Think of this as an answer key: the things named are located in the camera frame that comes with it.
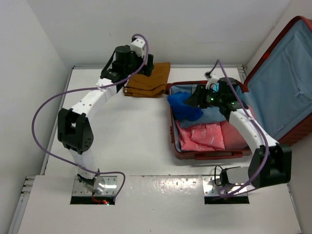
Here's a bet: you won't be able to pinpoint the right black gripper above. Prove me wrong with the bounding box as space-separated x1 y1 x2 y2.
184 84 223 109

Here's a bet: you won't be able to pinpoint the grey-blue cloth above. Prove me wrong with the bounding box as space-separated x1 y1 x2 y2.
179 107 226 128

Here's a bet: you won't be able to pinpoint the royal blue cloth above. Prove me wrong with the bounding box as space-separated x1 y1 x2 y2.
167 91 203 121

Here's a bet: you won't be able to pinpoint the mustard brown trousers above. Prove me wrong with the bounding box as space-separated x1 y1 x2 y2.
123 62 171 98

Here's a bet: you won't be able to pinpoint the pink patterned garment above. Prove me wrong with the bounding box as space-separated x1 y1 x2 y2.
175 120 225 152

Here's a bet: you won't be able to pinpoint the pink cosmetic case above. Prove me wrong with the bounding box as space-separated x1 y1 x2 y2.
220 121 248 150

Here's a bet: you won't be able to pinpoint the turquoise shirt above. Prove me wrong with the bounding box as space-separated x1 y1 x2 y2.
210 83 219 92

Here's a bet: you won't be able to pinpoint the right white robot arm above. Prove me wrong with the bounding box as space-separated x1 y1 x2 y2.
184 78 292 189

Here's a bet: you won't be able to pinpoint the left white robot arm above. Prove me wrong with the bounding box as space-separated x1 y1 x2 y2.
58 39 154 188

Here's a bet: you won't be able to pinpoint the red suitcase blue lining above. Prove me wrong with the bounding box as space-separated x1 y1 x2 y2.
168 15 312 160

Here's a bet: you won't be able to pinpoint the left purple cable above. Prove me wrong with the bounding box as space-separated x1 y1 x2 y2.
32 33 126 202

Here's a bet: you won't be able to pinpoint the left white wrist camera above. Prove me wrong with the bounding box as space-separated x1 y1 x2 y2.
130 38 146 58

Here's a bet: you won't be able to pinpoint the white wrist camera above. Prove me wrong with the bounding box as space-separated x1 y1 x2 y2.
130 38 146 58
205 72 219 89

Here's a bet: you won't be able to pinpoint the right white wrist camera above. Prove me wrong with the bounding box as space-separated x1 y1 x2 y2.
205 72 219 89

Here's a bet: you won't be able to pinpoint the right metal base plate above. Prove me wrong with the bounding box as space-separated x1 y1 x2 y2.
202 175 243 197

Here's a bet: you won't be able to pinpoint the metal base plate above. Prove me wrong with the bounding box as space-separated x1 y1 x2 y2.
72 176 117 196
202 175 243 197

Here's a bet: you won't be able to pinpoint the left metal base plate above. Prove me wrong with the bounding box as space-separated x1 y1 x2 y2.
72 176 117 196

